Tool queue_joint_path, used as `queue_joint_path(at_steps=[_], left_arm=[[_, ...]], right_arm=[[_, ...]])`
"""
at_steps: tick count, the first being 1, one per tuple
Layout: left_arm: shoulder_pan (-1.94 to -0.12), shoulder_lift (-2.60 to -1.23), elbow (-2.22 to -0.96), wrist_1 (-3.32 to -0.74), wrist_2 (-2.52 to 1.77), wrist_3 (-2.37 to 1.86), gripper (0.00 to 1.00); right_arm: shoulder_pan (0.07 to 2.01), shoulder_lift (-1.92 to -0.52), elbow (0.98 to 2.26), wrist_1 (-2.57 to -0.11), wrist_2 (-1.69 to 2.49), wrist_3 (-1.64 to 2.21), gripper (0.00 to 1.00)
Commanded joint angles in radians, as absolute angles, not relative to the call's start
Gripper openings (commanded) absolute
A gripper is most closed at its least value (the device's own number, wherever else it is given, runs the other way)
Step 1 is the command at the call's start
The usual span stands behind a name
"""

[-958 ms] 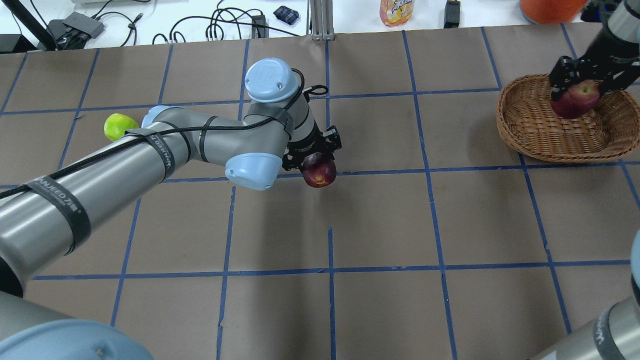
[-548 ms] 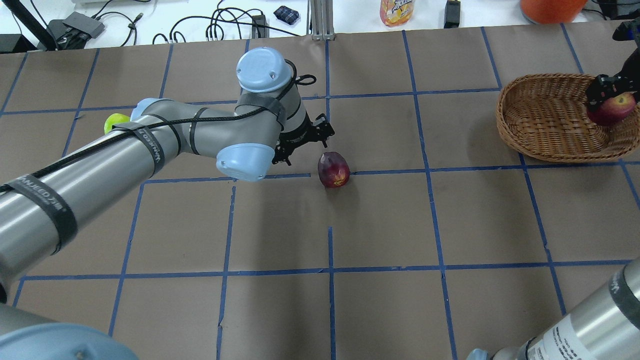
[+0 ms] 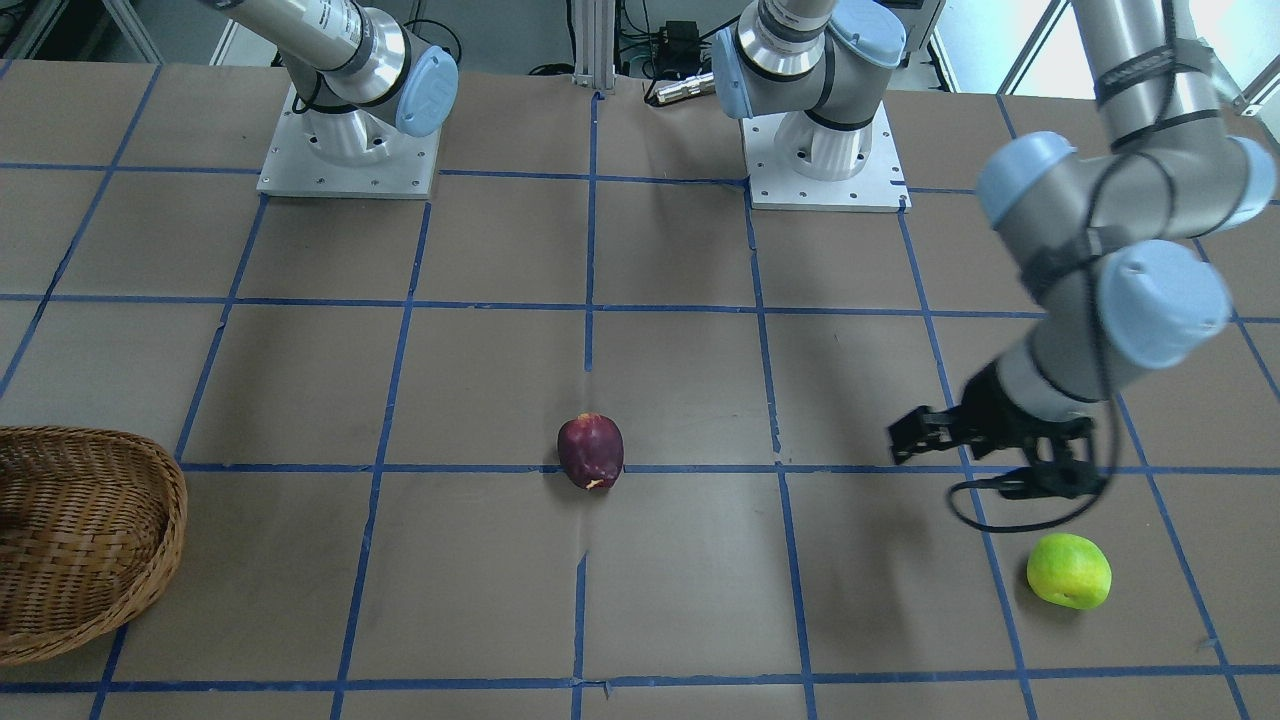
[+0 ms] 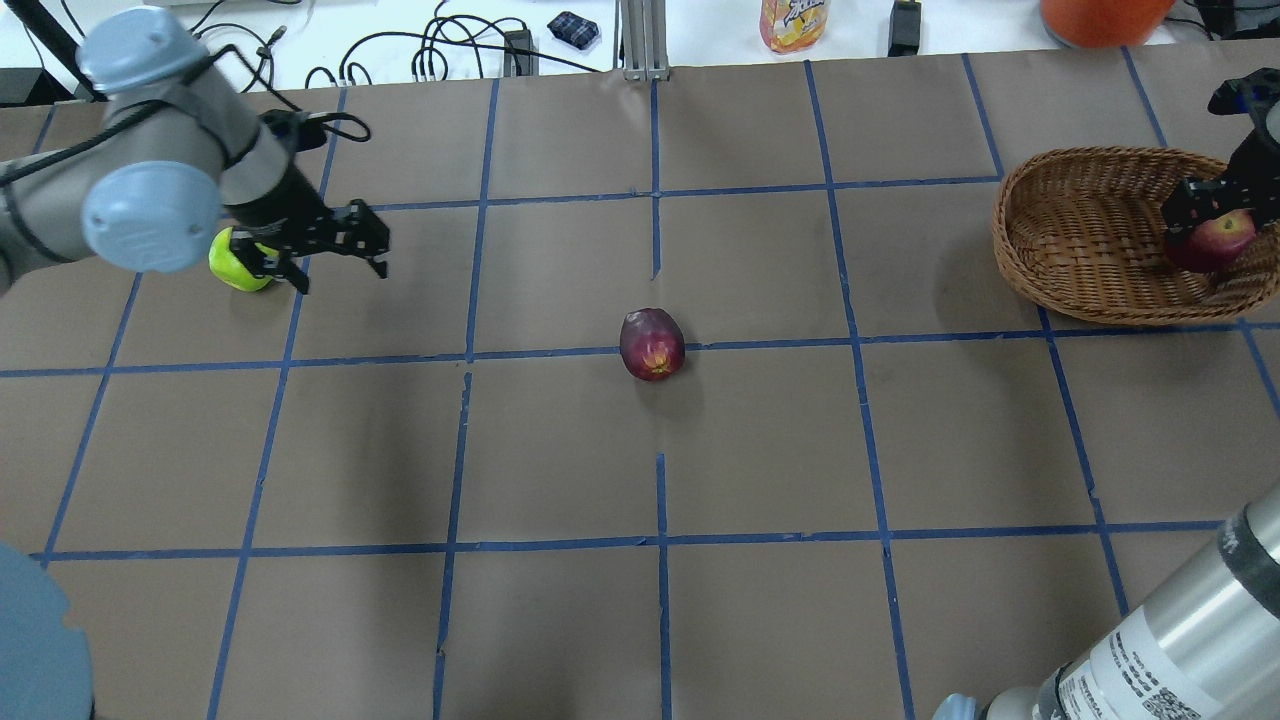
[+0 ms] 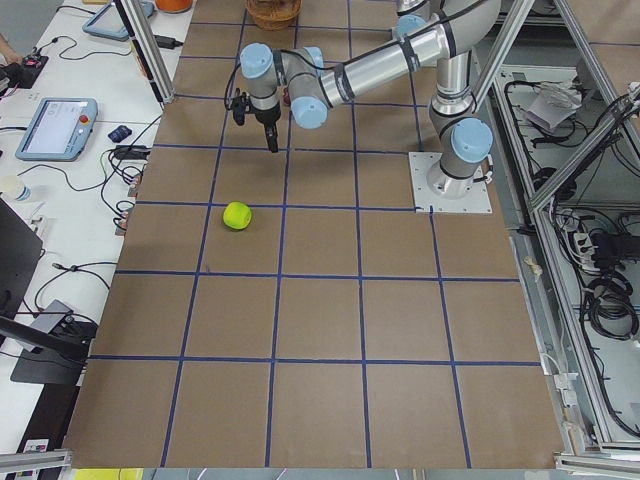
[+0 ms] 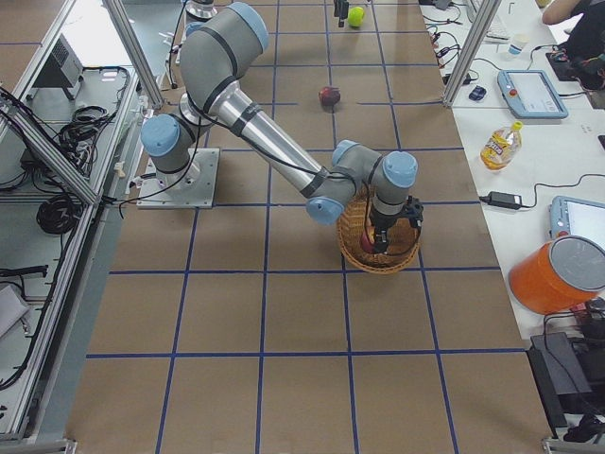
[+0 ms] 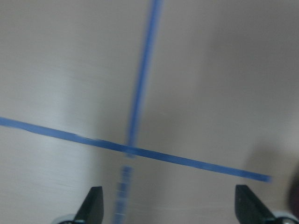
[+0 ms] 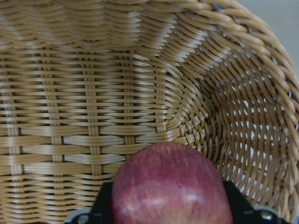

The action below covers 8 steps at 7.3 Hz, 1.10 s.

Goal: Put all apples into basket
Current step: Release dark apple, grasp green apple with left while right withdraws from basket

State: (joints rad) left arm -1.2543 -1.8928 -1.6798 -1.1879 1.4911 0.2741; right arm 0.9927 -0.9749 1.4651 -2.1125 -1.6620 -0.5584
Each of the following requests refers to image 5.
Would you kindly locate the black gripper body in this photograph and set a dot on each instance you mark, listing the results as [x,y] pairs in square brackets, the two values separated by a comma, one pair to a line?
[265,115]

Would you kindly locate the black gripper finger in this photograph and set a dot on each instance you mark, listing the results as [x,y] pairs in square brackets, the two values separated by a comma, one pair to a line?
[271,135]

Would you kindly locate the green apple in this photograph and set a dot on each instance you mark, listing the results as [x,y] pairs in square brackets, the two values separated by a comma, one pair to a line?
[237,215]

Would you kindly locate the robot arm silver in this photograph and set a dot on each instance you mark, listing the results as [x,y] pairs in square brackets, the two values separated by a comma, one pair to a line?
[444,39]

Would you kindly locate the woven wicker basket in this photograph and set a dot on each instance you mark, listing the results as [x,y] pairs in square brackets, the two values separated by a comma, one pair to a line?
[273,15]

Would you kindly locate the black power adapter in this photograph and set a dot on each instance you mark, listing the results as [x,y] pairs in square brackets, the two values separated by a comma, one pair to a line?
[166,42]

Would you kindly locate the orange cylindrical container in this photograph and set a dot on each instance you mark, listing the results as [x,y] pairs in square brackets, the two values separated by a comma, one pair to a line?
[174,6]

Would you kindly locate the blue teach pendant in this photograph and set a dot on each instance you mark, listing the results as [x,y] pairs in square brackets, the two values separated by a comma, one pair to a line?
[116,23]
[59,130]

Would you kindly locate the paper cup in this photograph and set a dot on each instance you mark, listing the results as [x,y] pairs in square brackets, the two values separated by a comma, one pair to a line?
[12,187]

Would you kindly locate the grey usb hub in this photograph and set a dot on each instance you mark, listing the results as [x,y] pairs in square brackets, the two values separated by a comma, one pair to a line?
[51,317]

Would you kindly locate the black monitor stand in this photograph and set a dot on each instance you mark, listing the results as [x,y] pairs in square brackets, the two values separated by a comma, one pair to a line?
[55,358]

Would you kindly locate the aluminium frame post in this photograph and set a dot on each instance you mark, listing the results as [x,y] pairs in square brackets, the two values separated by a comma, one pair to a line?
[146,49]

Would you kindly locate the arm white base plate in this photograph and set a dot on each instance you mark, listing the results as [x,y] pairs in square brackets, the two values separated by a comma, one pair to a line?
[434,192]

